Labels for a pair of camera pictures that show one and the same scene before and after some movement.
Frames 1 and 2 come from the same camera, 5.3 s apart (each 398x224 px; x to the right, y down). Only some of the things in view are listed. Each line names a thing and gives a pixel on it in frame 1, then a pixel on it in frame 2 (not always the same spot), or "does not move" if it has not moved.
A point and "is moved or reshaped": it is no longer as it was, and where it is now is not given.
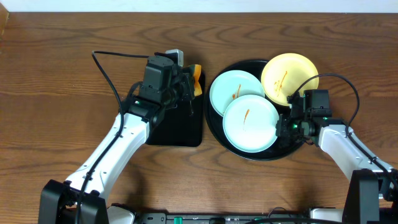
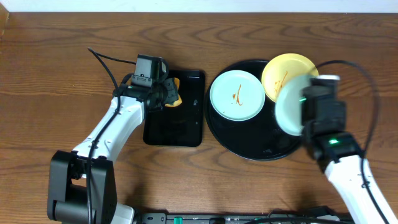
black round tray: x=214 y=121 does not move
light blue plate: x=229 y=85 does not move
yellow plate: x=283 y=73 does not move
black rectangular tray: x=178 y=127 does not move
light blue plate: x=249 y=123 is moved or reshaped
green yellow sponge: x=194 y=70 is moved or reshaped
